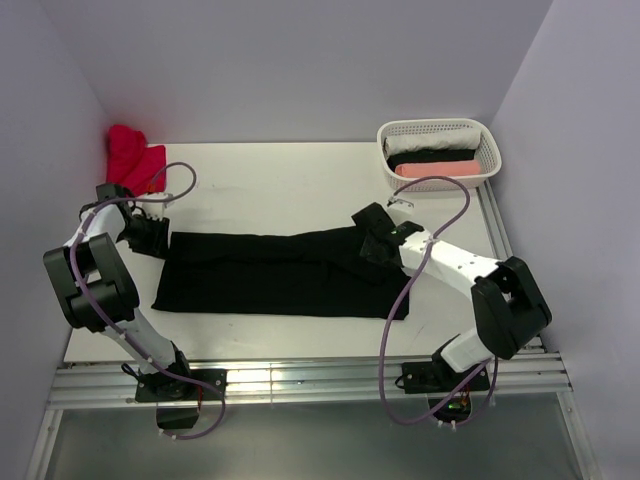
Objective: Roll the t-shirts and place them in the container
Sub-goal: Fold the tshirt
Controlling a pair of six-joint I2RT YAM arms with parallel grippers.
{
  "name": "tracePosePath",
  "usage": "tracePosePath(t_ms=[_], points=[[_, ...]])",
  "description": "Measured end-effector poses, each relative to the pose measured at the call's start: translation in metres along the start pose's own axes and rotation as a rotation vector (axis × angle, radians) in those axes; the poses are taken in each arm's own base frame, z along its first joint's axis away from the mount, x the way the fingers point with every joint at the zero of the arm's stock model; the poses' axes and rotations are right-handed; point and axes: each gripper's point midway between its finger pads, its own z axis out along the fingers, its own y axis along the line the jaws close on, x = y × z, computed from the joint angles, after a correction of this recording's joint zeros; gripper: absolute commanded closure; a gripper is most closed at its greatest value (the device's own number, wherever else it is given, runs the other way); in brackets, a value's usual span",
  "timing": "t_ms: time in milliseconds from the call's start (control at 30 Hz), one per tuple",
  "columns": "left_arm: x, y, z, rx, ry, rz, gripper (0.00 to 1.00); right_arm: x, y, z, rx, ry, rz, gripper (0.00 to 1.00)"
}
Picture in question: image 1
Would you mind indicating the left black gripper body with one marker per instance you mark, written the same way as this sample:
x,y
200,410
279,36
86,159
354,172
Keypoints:
x,y
145,234

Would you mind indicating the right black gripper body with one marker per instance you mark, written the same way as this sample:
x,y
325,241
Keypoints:
x,y
368,251

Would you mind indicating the black t-shirt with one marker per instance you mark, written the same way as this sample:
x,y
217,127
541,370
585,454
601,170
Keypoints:
x,y
314,274
429,156

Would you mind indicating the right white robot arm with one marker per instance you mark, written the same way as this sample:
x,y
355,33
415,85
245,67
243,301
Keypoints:
x,y
509,308

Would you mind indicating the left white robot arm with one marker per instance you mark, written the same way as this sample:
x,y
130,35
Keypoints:
x,y
97,293

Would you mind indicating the red t-shirt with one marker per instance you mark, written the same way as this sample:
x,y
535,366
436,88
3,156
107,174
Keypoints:
x,y
133,163

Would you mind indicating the rolled black t-shirt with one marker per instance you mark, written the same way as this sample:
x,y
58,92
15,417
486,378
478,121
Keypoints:
x,y
429,156

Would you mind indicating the white plastic basket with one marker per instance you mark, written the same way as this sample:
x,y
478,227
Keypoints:
x,y
487,153

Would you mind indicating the rolled pink t-shirt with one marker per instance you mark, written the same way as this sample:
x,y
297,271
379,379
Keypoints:
x,y
450,169

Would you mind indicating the rolled white t-shirt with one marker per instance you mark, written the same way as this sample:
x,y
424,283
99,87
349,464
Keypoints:
x,y
458,139

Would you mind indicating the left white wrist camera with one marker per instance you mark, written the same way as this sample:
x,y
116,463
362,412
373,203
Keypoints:
x,y
155,204

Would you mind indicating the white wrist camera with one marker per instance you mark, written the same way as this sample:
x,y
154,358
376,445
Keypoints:
x,y
155,204
397,204

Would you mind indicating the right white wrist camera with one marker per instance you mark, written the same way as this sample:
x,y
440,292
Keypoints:
x,y
397,204

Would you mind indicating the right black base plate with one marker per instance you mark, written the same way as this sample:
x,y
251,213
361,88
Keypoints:
x,y
436,377

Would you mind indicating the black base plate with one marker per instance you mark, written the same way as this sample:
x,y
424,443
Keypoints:
x,y
178,403
436,377

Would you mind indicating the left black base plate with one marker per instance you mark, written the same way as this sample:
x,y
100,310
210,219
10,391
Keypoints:
x,y
178,403

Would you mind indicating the aluminium mounting rail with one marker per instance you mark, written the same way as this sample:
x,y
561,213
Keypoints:
x,y
104,385

